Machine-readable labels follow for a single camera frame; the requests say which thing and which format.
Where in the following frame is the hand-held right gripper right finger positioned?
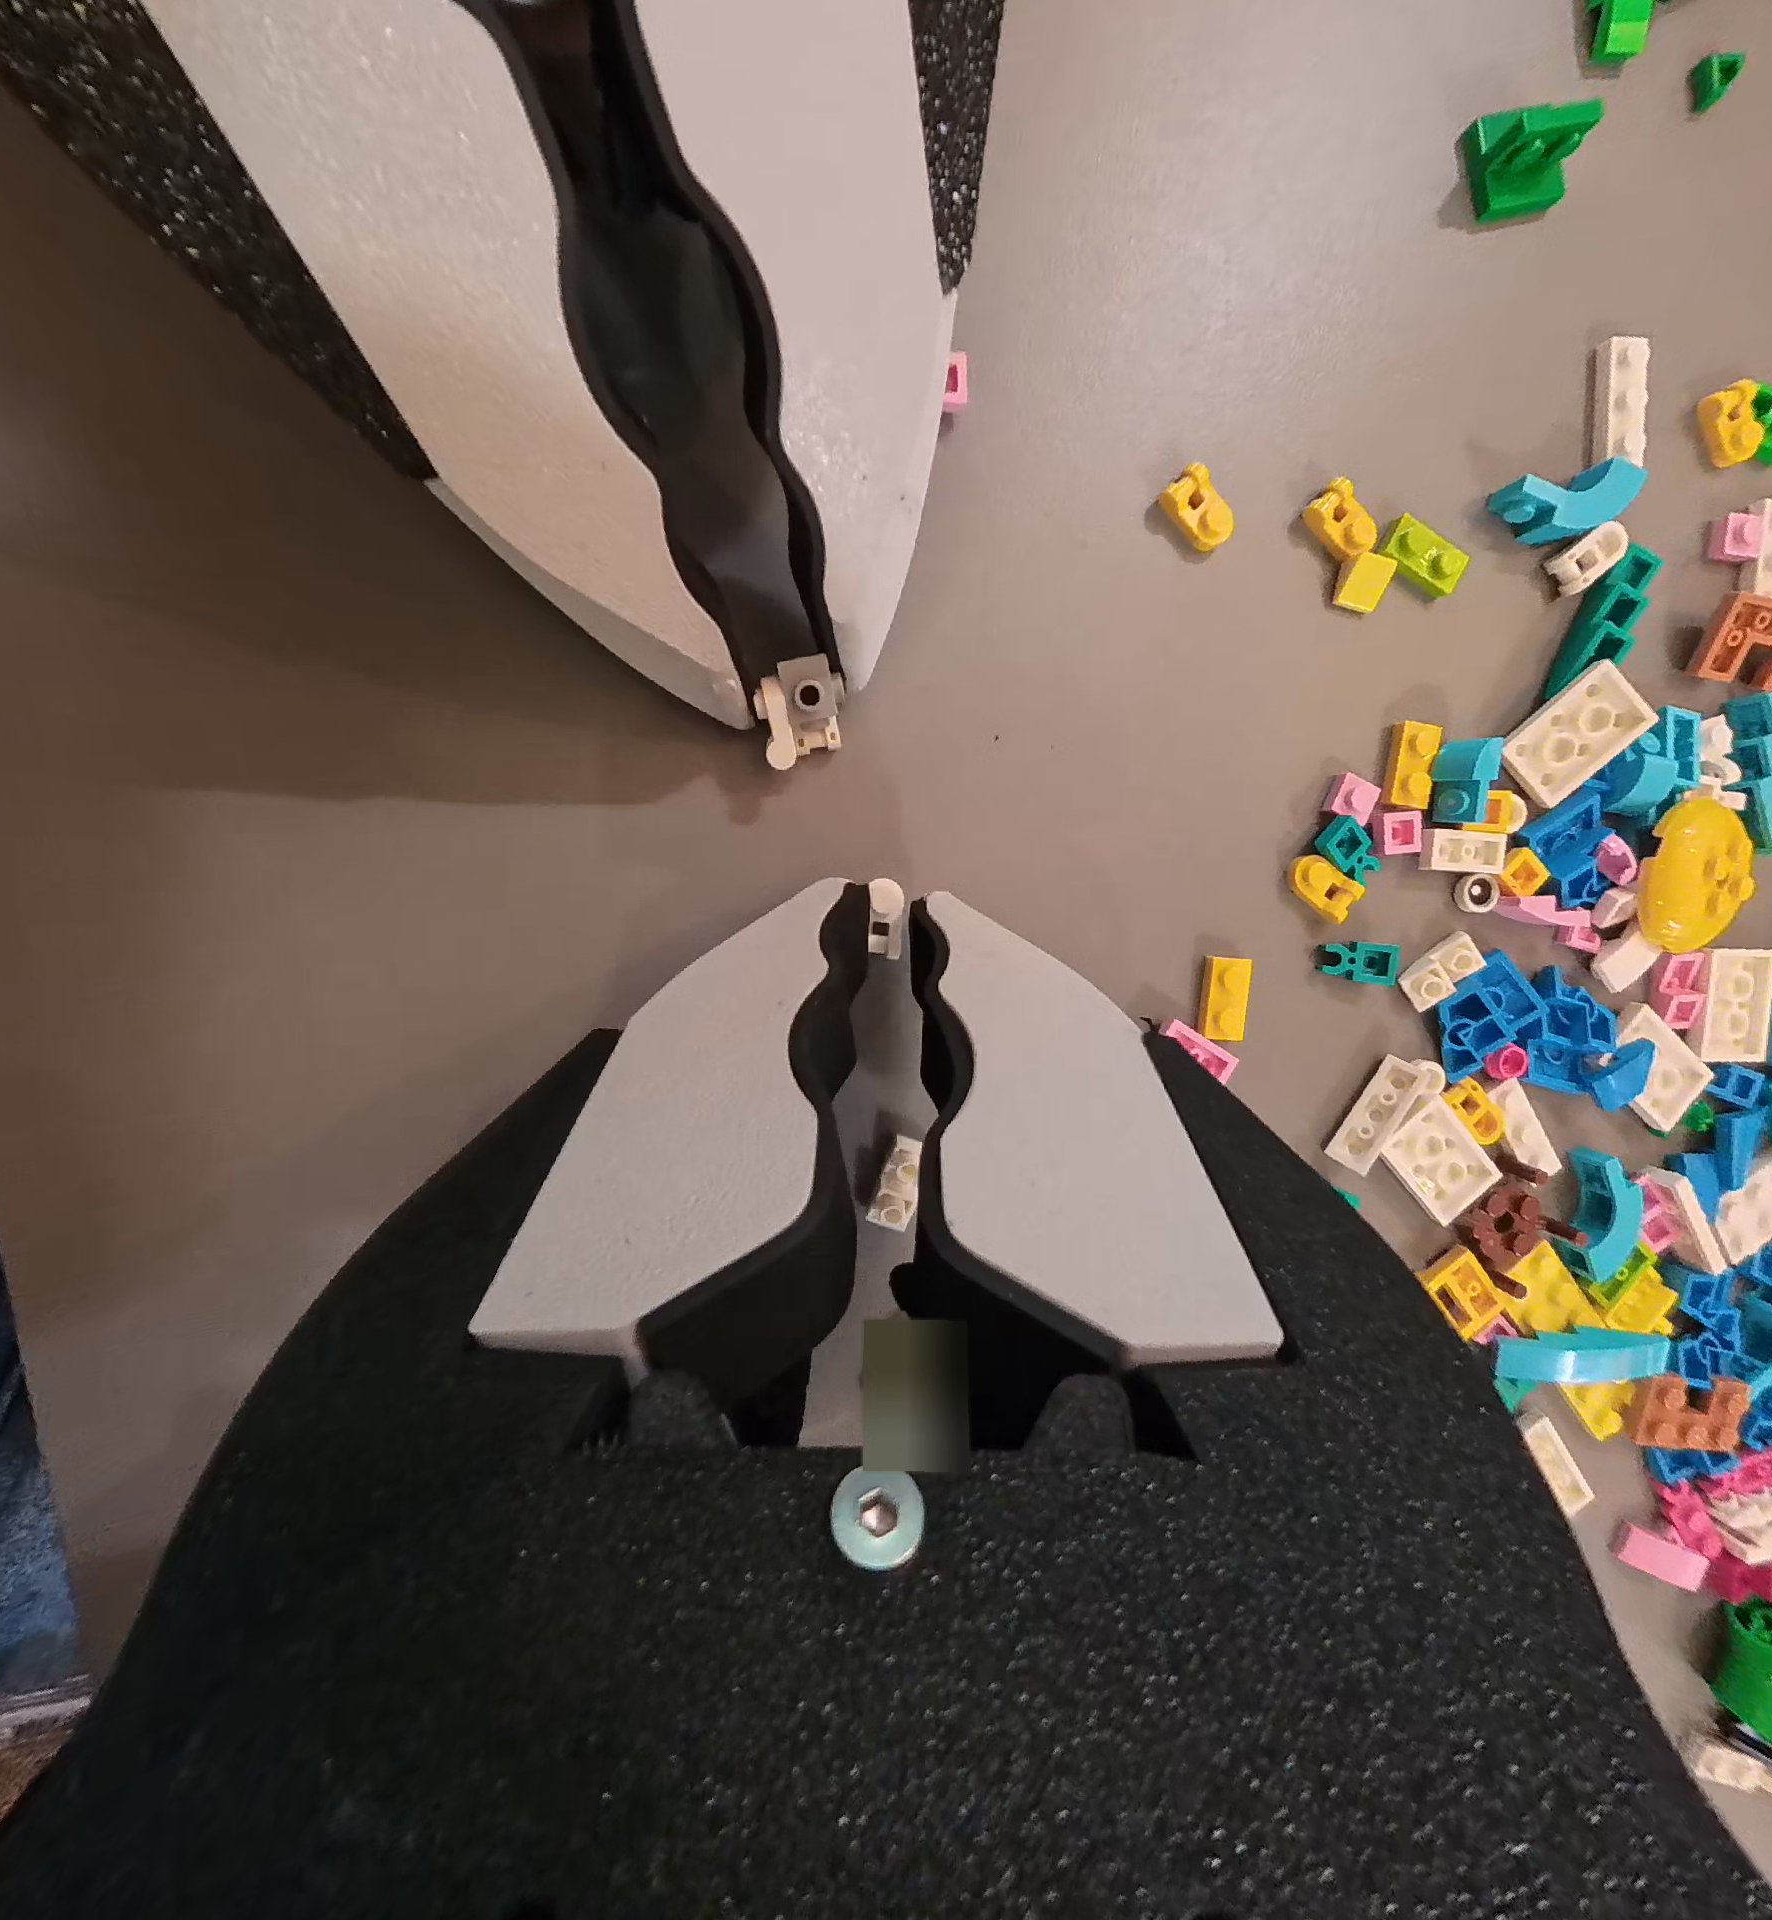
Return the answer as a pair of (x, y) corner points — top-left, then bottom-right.
(894, 890), (1287, 1414)

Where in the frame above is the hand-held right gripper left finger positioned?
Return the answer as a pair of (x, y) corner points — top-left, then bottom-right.
(465, 875), (888, 1414)

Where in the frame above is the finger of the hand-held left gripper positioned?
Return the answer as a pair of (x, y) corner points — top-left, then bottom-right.
(619, 0), (964, 695)
(136, 0), (766, 734)

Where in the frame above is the small grey-white lego hinge piece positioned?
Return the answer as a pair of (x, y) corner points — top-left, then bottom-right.
(749, 655), (847, 773)

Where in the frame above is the lime green lego plate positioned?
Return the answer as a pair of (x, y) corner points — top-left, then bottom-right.
(1376, 512), (1472, 600)

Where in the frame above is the pile of colourful lego bricks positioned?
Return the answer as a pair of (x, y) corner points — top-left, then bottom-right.
(1321, 600), (1772, 1801)

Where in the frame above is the light blue lego arch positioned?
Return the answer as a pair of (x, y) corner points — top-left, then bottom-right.
(1484, 455), (1652, 546)

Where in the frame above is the long white lego plate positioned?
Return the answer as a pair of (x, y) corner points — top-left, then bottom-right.
(1588, 335), (1654, 472)

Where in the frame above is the green lego bracket piece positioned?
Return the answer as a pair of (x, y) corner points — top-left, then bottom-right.
(1457, 97), (1607, 229)

